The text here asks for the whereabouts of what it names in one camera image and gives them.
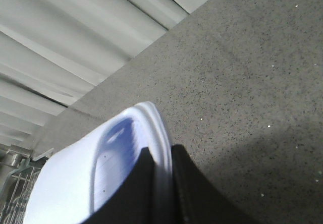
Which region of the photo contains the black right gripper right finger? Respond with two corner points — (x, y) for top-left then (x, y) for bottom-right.
(171, 144), (249, 223)

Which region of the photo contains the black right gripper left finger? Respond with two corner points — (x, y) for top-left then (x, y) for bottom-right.
(84, 148), (155, 223)

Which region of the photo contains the light blue slipper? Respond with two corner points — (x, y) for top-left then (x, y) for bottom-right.
(23, 101), (173, 223)

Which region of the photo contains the pale green curtain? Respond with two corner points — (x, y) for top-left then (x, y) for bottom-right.
(1, 0), (208, 145)

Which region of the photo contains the metal wire rack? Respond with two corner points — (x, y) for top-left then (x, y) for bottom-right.
(1, 144), (54, 223)

